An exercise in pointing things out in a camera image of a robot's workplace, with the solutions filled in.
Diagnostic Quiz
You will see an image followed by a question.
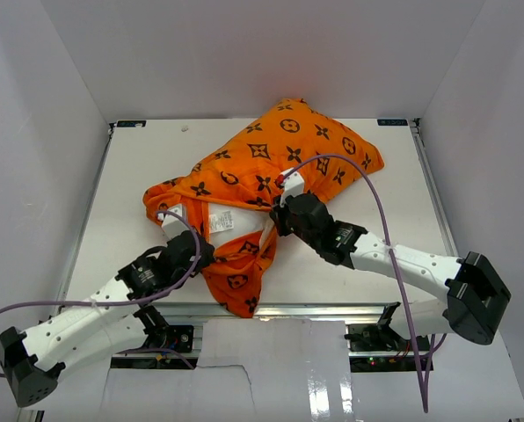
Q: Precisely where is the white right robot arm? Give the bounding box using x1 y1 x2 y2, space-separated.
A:
270 193 512 351

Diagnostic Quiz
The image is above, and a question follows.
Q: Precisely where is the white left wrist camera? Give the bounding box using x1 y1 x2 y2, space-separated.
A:
156 203 190 240

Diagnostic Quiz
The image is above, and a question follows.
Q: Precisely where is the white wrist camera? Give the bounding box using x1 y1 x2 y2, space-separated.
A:
275 168 305 207
156 203 190 240

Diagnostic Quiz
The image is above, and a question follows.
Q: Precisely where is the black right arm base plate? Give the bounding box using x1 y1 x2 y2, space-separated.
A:
345 302 411 357

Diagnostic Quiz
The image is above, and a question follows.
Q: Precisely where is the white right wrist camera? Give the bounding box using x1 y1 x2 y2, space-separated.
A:
275 168 305 207

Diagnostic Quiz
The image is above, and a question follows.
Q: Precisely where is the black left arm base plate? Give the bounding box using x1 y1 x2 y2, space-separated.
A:
129 325 194 354

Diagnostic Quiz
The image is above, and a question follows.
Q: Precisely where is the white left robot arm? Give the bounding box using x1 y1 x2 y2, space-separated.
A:
0 230 215 408

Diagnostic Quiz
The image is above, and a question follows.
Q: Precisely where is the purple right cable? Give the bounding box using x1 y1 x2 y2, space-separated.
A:
283 153 448 414

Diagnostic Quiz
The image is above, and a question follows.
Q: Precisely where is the orange patterned pillowcase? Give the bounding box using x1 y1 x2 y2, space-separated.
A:
143 99 384 318

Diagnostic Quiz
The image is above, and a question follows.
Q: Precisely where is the white pillow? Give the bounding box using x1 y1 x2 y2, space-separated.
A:
205 202 274 248

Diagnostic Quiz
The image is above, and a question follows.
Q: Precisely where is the aluminium table frame rail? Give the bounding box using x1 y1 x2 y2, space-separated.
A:
18 117 472 422

